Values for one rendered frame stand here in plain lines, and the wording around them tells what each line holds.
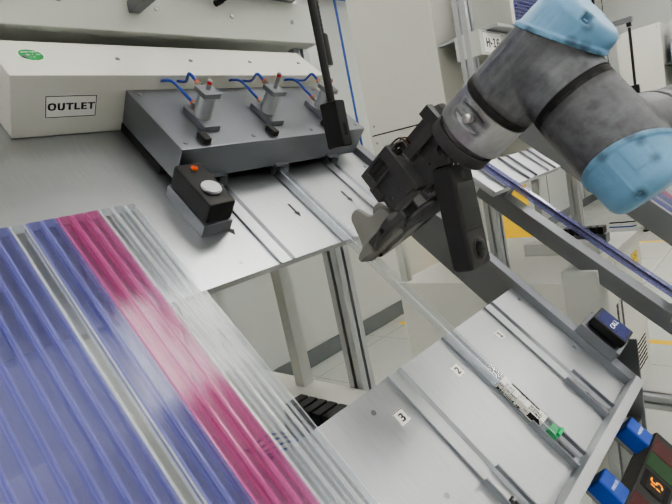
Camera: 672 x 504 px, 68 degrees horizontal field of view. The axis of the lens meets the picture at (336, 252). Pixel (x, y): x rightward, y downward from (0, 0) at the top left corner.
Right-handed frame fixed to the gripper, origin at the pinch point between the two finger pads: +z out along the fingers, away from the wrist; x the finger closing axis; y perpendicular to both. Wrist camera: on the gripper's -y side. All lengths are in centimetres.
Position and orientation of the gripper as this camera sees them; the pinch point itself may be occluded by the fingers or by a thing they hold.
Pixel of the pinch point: (374, 257)
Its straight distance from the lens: 65.0
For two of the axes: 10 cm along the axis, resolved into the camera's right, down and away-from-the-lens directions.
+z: -5.0, 5.6, 6.7
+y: -5.6, -7.9, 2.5
